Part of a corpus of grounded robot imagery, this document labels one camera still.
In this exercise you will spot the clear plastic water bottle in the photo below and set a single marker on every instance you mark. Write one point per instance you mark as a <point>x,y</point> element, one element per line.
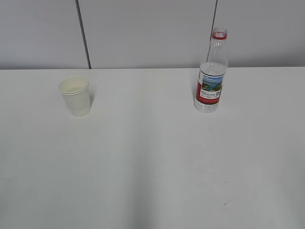
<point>211,73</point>

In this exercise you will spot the white paper cup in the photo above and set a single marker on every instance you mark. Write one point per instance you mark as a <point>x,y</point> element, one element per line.
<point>76,94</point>

